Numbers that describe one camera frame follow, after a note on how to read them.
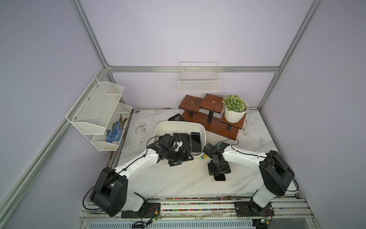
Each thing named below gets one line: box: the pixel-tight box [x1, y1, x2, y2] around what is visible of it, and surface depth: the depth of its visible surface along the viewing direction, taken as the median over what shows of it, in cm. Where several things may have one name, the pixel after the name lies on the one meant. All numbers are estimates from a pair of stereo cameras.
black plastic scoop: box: [167, 113, 186, 122], surface depth 117 cm
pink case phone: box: [213, 173, 227, 183], surface depth 82 cm
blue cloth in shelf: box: [105, 121, 122, 143], surface depth 89 cm
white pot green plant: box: [222, 94, 249, 124], surface depth 84 cm
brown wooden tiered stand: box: [178, 93, 247, 141], surface depth 106 cm
